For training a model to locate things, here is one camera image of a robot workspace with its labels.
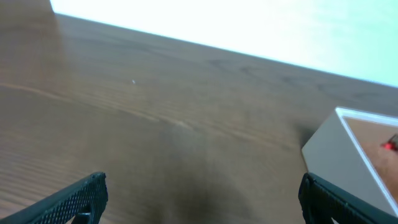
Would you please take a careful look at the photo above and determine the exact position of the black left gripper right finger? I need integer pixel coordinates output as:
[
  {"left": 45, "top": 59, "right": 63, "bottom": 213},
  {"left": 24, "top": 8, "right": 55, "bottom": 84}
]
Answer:
[{"left": 298, "top": 172, "right": 397, "bottom": 224}]

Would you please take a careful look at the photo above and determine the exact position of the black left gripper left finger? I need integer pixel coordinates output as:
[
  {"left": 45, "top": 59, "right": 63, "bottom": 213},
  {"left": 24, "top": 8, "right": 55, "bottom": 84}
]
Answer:
[{"left": 1, "top": 172, "right": 108, "bottom": 224}]

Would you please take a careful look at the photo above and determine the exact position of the white cardboard box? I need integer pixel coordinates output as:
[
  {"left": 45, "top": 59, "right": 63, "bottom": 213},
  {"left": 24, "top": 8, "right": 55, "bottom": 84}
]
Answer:
[{"left": 302, "top": 107, "right": 397, "bottom": 216}]

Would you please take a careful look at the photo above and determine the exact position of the red toy truck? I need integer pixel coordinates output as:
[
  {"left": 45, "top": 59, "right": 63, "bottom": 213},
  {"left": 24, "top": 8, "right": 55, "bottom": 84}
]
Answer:
[{"left": 381, "top": 134, "right": 398, "bottom": 152}]

